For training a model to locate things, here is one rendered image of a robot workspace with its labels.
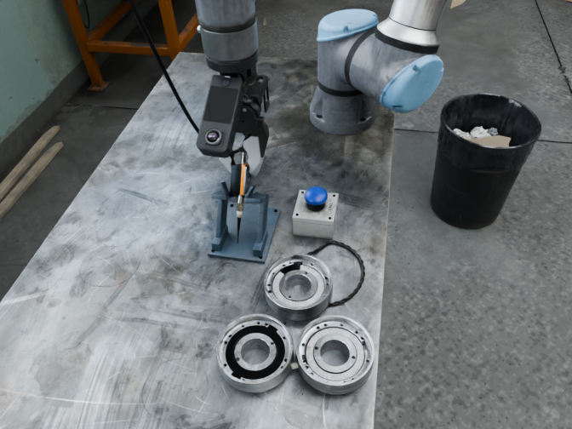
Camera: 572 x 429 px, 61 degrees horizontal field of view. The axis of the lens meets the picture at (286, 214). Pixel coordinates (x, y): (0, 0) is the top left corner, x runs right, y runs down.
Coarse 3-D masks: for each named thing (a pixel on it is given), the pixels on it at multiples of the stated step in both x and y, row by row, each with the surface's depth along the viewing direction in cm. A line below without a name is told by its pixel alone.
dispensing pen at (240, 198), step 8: (232, 168) 78; (240, 168) 78; (232, 176) 78; (240, 176) 78; (232, 184) 78; (240, 184) 78; (232, 192) 79; (240, 200) 80; (240, 208) 81; (240, 216) 81
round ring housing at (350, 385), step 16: (320, 320) 69; (336, 320) 70; (352, 320) 68; (304, 336) 68; (336, 336) 68; (368, 336) 67; (304, 352) 66; (320, 352) 67; (352, 352) 66; (368, 352) 66; (304, 368) 64; (320, 368) 65; (336, 368) 65; (368, 368) 63; (320, 384) 63; (336, 384) 62; (352, 384) 62
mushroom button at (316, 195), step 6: (318, 186) 84; (306, 192) 83; (312, 192) 82; (318, 192) 82; (324, 192) 82; (306, 198) 82; (312, 198) 81; (318, 198) 81; (324, 198) 82; (312, 204) 82; (318, 204) 82
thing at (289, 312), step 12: (276, 264) 77; (288, 264) 77; (312, 264) 77; (324, 264) 76; (264, 276) 75; (288, 276) 76; (300, 276) 76; (312, 276) 76; (324, 276) 76; (264, 288) 73; (288, 288) 77; (312, 288) 74; (324, 288) 76; (276, 300) 71; (300, 300) 73; (324, 300) 71; (288, 312) 71; (300, 312) 71; (312, 312) 71
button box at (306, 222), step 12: (300, 192) 87; (300, 204) 85; (324, 204) 84; (336, 204) 84; (300, 216) 83; (312, 216) 82; (324, 216) 82; (336, 216) 88; (300, 228) 84; (312, 228) 84; (324, 228) 83
